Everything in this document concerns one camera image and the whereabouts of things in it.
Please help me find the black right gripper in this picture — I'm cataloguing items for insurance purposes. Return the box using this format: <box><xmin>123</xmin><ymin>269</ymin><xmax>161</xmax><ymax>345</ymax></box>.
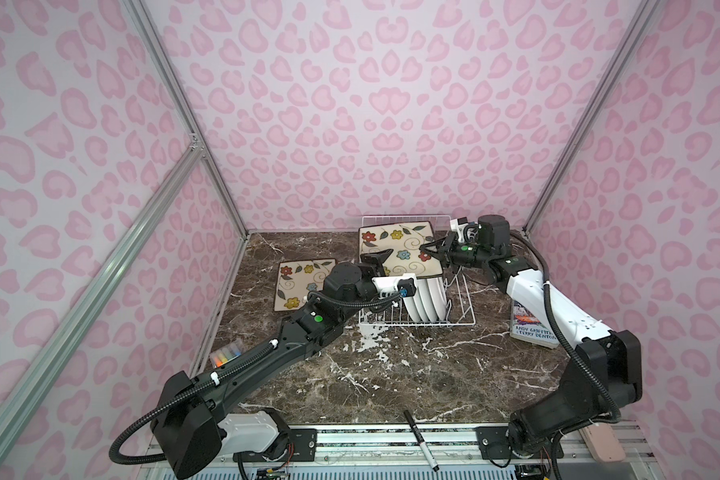
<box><xmin>421</xmin><ymin>230</ymin><xmax>495</xmax><ymax>273</ymax></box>

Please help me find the white round plate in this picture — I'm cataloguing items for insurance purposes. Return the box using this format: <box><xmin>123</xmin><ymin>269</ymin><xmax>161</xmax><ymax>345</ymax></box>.
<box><xmin>414</xmin><ymin>279</ymin><xmax>438</xmax><ymax>323</ymax></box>
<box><xmin>420</xmin><ymin>279</ymin><xmax>440</xmax><ymax>323</ymax></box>
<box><xmin>429</xmin><ymin>276</ymin><xmax>449</xmax><ymax>322</ymax></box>
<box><xmin>398</xmin><ymin>274</ymin><xmax>423</xmax><ymax>323</ymax></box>

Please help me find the floral square plate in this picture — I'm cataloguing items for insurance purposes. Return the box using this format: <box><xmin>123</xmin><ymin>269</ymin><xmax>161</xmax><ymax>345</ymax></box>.
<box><xmin>274</xmin><ymin>258</ymin><xmax>337</xmax><ymax>312</ymax></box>

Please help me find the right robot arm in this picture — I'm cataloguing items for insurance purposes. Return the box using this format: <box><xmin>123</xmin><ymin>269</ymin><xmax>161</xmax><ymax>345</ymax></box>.
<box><xmin>420</xmin><ymin>215</ymin><xmax>643</xmax><ymax>456</ymax></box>

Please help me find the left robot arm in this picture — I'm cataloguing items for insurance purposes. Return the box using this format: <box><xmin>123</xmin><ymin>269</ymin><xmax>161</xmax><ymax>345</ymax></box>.
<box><xmin>150</xmin><ymin>253</ymin><xmax>416</xmax><ymax>479</ymax></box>

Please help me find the The 143-Storey Treehouse book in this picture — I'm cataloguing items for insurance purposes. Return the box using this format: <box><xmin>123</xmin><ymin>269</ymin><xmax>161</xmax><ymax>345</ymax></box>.
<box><xmin>510</xmin><ymin>301</ymin><xmax>560</xmax><ymax>349</ymax></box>

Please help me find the box of coloured markers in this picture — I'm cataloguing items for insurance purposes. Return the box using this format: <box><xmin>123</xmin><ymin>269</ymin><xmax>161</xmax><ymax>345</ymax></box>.
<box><xmin>209</xmin><ymin>339</ymin><xmax>244</xmax><ymax>368</ymax></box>

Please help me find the black marker pen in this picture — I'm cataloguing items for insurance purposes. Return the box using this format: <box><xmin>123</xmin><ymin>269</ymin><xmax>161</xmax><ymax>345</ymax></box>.
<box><xmin>403</xmin><ymin>409</ymin><xmax>440</xmax><ymax>472</ymax></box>

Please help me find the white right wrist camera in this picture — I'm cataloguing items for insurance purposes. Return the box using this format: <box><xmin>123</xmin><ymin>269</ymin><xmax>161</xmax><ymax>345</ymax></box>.
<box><xmin>450</xmin><ymin>217</ymin><xmax>476</xmax><ymax>243</ymax></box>

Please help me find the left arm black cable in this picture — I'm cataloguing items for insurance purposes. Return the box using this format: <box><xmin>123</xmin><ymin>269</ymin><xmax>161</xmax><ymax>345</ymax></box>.
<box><xmin>107</xmin><ymin>290</ymin><xmax>403</xmax><ymax>467</ymax></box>

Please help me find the white wire dish rack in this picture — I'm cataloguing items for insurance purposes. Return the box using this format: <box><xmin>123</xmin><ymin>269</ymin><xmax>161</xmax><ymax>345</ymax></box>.
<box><xmin>359</xmin><ymin>214</ymin><xmax>476</xmax><ymax>327</ymax></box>

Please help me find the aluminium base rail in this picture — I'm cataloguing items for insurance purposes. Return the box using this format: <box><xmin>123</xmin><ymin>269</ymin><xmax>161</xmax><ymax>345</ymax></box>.
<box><xmin>273</xmin><ymin>421</ymin><xmax>664</xmax><ymax>479</ymax></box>

